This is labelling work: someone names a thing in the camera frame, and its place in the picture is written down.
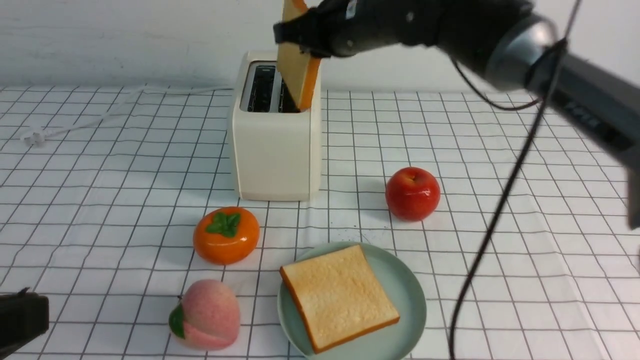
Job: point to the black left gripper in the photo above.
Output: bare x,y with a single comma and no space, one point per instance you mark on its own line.
24,316

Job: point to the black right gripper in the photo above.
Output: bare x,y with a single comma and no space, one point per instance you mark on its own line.
344,28

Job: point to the toast slice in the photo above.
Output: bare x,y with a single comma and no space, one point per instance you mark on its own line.
298,68
338,298

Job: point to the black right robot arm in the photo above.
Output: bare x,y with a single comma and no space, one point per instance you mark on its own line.
504,42

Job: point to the cream white toaster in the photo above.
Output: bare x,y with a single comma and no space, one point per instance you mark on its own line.
275,150

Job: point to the pink peach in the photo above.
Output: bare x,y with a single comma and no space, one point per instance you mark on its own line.
207,317

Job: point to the red apple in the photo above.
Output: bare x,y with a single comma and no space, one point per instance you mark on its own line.
412,194

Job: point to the orange persimmon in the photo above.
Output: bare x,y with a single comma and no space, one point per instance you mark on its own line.
226,235

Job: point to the pale green plate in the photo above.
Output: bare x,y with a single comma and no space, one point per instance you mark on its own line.
394,342

